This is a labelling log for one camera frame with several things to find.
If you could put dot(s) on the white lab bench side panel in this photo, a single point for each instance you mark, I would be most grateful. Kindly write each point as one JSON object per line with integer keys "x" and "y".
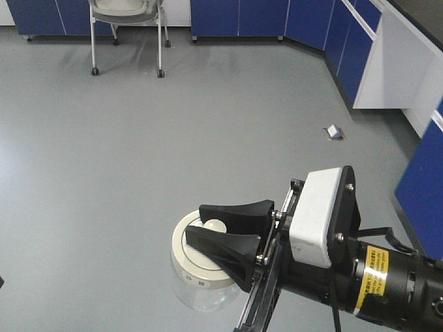
{"x": 403, "y": 70}

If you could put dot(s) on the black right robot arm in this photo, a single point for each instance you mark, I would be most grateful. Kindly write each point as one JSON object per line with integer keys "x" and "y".
{"x": 392, "y": 285}

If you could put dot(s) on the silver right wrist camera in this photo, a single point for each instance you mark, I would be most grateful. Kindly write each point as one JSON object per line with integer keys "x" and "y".
{"x": 312, "y": 216}

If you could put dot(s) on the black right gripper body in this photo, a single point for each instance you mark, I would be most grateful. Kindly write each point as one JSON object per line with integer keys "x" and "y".
{"x": 282, "y": 272}

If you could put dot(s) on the silver floor socket box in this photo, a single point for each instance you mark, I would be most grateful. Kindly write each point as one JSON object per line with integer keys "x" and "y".
{"x": 333, "y": 132}

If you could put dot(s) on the blue lab cabinets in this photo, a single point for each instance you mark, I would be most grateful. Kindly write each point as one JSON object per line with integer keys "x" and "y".
{"x": 226, "y": 125}

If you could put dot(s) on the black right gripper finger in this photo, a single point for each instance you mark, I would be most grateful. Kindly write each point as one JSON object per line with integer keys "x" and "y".
{"x": 234, "y": 253}
{"x": 253, "y": 218}

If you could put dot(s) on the grey mesh office chair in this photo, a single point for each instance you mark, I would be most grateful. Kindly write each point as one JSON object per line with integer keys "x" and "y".
{"x": 127, "y": 13}

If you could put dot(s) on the glass jar with white lid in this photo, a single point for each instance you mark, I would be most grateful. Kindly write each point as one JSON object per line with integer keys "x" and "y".
{"x": 199, "y": 282}

